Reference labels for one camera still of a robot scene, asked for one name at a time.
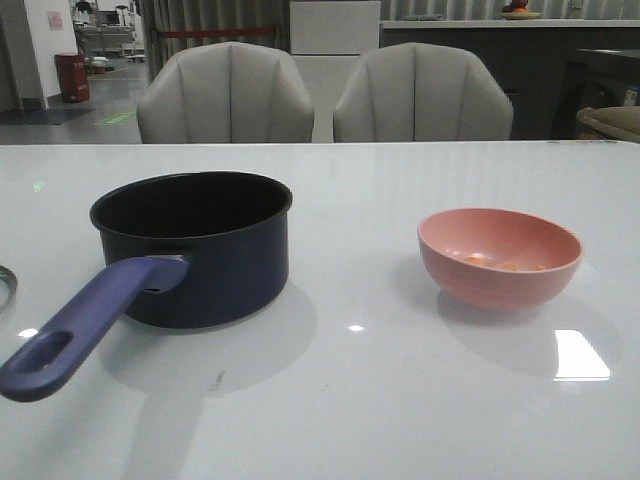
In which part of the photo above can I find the pink plastic bowl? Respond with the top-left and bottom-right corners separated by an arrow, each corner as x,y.
417,208 -> 584,312

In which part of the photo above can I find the glass pot lid blue knob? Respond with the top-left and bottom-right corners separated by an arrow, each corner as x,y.
0,265 -> 18,313

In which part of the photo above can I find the dark blue saucepan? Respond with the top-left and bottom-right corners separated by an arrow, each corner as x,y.
1,171 -> 293,402

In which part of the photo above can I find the left grey upholstered chair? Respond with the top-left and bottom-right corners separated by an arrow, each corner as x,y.
137,42 -> 315,144

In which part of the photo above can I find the grey upholstered chair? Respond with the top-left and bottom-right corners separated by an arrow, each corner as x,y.
333,42 -> 514,143
137,42 -> 315,144

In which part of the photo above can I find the right grey upholstered chair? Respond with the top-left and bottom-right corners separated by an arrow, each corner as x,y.
333,42 -> 514,143

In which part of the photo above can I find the white refrigerator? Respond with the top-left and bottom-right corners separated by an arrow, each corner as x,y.
289,1 -> 381,143

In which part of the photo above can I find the red barrier belt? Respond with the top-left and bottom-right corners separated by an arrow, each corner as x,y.
155,25 -> 278,39

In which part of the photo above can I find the dark cabinet counter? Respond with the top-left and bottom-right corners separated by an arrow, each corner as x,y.
380,19 -> 639,140

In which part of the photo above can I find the red bin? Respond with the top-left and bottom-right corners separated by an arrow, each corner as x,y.
54,53 -> 90,103

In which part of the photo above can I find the fruit plate on counter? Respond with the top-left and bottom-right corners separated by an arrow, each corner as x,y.
501,0 -> 542,20

